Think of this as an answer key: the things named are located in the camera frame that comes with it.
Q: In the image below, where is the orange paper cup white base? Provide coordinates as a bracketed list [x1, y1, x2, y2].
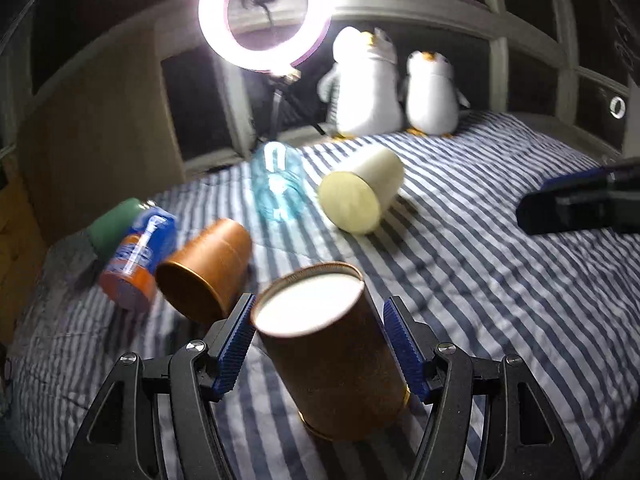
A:
[250, 261, 409, 441]

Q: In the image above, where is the orange plastic cup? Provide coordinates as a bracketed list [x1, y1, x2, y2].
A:
[155, 218, 252, 327]

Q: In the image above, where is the green metal cup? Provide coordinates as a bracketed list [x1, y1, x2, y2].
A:
[87, 198, 154, 263]

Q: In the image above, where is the cream white cup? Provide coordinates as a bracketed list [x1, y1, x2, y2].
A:
[318, 144, 405, 235]

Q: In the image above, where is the clear blue plastic cup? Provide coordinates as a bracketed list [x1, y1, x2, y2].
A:
[250, 141, 306, 222]

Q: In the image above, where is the striped blue white bedsheet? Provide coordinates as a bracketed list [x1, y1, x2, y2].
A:
[4, 113, 639, 479]

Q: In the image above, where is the orange blue printed can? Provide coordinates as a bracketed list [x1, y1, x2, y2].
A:
[99, 206, 177, 312]

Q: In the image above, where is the small white penguin plush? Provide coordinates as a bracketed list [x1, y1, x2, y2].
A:
[405, 51, 470, 136]

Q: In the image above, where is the orange wooden headboard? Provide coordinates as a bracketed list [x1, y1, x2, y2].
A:
[0, 154, 47, 346]

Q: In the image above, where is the large white penguin plush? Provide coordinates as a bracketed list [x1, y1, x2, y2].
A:
[317, 26, 404, 138]

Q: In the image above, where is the light wood panel board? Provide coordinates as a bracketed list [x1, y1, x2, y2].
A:
[17, 29, 186, 244]

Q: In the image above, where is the black ring light tripod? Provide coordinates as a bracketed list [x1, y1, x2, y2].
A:
[258, 67, 326, 143]

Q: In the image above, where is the bright ring light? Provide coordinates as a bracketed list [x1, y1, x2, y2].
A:
[198, 0, 333, 76]

